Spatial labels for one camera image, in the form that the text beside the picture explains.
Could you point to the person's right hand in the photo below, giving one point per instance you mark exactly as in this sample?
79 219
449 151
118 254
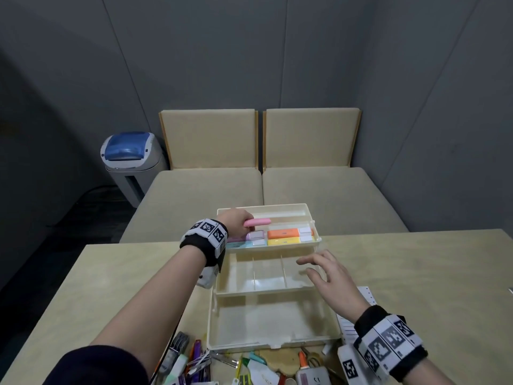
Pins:
340 288

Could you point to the person's left hand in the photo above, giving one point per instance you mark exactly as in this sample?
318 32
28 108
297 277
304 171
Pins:
234 222

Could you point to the purple highlighter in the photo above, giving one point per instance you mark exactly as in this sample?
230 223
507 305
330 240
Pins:
254 236

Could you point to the light blue highlighter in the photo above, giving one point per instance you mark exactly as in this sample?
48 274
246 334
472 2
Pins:
248 243

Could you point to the white striped notepad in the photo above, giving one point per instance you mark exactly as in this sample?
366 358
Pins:
344 328

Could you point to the orange highlighter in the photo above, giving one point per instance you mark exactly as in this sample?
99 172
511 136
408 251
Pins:
282 233

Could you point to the yellow highlighter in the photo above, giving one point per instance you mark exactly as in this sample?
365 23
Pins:
282 241

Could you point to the cream tiered organizer box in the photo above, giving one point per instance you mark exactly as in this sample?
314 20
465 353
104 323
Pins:
272 320

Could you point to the white green correction tape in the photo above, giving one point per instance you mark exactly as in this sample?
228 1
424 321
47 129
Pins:
262 374

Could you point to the grey date stamp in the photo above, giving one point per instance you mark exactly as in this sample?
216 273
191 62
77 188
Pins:
176 346

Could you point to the purple pen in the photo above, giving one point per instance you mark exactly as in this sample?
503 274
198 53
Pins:
197 356

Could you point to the green highlighter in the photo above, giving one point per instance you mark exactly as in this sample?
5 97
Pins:
176 366

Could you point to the person's left forearm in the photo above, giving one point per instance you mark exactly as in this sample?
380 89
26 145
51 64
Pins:
152 308

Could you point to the beige sofa chair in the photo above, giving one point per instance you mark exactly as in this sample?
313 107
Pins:
312 140
208 140

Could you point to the grey blue-lid paper shredder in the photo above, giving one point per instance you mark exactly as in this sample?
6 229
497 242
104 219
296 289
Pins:
128 156

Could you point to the dark navy sleeve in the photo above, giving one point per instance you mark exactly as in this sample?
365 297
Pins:
96 366

